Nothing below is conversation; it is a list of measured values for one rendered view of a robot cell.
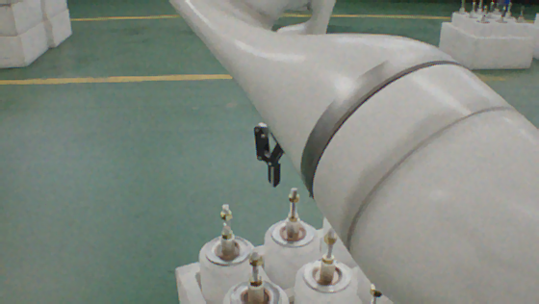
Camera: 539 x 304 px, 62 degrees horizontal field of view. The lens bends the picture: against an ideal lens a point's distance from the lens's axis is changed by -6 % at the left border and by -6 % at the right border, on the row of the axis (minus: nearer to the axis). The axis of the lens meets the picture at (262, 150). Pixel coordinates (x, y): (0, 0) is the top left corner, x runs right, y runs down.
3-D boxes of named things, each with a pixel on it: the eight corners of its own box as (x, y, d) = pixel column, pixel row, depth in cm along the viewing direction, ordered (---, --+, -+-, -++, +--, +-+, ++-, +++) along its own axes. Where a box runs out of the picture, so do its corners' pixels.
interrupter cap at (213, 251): (219, 273, 73) (219, 270, 73) (196, 248, 78) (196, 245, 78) (260, 256, 77) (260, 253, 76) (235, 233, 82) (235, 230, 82)
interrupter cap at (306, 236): (268, 247, 79) (268, 243, 78) (272, 220, 85) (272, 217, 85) (313, 250, 78) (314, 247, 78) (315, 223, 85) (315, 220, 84)
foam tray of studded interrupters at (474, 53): (529, 68, 257) (537, 38, 249) (470, 69, 252) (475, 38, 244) (492, 50, 291) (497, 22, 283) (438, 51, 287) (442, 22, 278)
